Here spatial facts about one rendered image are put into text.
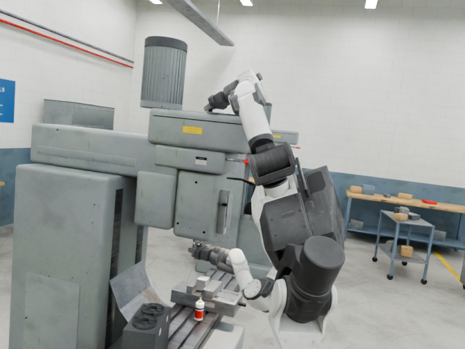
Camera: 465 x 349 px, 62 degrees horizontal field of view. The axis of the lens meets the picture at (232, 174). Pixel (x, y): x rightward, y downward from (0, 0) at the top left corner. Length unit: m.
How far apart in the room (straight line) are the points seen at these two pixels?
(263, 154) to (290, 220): 0.24
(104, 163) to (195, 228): 0.54
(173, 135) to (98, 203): 0.45
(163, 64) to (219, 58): 6.97
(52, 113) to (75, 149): 4.94
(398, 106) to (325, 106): 1.39
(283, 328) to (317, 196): 0.43
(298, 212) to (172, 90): 0.88
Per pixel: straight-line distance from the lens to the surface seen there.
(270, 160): 1.28
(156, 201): 1.80
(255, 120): 1.34
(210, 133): 1.67
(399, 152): 8.31
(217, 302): 2.04
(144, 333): 1.50
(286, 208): 1.29
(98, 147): 1.94
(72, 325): 2.08
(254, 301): 1.55
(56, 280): 2.05
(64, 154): 2.05
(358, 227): 7.62
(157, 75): 1.82
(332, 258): 1.06
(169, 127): 1.74
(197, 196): 1.74
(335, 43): 8.44
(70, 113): 6.73
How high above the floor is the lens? 1.83
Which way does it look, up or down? 7 degrees down
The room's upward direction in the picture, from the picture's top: 6 degrees clockwise
